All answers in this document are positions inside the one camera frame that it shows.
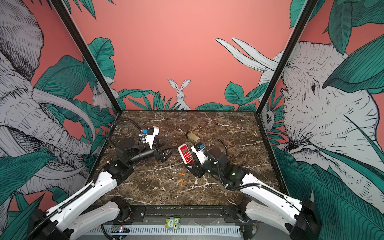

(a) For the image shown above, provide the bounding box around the spice jar black lid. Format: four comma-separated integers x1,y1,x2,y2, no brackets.
186,132,200,144

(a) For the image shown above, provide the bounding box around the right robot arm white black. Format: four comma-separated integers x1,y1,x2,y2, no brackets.
178,143,323,240

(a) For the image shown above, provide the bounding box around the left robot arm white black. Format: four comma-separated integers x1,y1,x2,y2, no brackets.
25,119,176,240

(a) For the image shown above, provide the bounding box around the small circuit board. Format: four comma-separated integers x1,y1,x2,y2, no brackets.
111,225,131,235

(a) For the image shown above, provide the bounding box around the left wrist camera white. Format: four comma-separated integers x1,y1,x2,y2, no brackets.
139,127,159,149

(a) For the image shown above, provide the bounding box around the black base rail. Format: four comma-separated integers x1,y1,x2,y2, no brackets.
124,205,250,224

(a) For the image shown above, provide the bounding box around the white red remote control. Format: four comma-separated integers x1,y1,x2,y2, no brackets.
178,144,194,165

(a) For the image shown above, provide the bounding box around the white slotted cable duct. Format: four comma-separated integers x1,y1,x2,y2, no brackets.
105,225,242,237

